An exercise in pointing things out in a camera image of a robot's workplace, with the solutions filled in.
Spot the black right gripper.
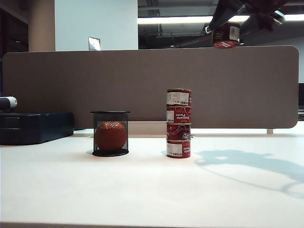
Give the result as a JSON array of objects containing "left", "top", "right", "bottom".
[{"left": 205, "top": 0, "right": 288, "bottom": 38}]

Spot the tomato can small barcode label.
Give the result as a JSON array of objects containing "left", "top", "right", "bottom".
[{"left": 211, "top": 21, "right": 241, "bottom": 49}]

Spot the tomato can wide white label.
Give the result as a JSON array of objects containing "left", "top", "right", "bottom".
[{"left": 166, "top": 88, "right": 192, "bottom": 107}]

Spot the tomato can Tomato Paste print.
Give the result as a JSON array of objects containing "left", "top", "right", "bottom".
[{"left": 166, "top": 105, "right": 192, "bottom": 124}]

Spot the tomato can dark tomato picture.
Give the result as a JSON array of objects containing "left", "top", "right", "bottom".
[{"left": 166, "top": 123, "right": 192, "bottom": 142}]

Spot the tomato can barcode and print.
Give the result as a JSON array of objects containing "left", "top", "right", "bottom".
[{"left": 166, "top": 140, "right": 192, "bottom": 159}]

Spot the white ceiling light strip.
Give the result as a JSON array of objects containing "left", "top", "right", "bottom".
[{"left": 137, "top": 13, "right": 304, "bottom": 25}]

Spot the brown desk divider panel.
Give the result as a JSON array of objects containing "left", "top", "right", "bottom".
[{"left": 2, "top": 45, "right": 299, "bottom": 130}]

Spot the black mesh pen holder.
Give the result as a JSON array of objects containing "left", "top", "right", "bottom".
[{"left": 90, "top": 110, "right": 131, "bottom": 157}]

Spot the orange fruit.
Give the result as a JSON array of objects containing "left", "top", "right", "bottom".
[{"left": 94, "top": 121, "right": 127, "bottom": 151}]

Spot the dark blue plastic case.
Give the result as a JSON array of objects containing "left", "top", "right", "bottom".
[{"left": 0, "top": 112, "right": 75, "bottom": 146}]

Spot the white grey cylindrical device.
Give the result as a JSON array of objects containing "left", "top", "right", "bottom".
[{"left": 0, "top": 95, "right": 18, "bottom": 110}]

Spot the silver wall plate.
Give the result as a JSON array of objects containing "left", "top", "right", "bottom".
[{"left": 88, "top": 37, "right": 101, "bottom": 51}]

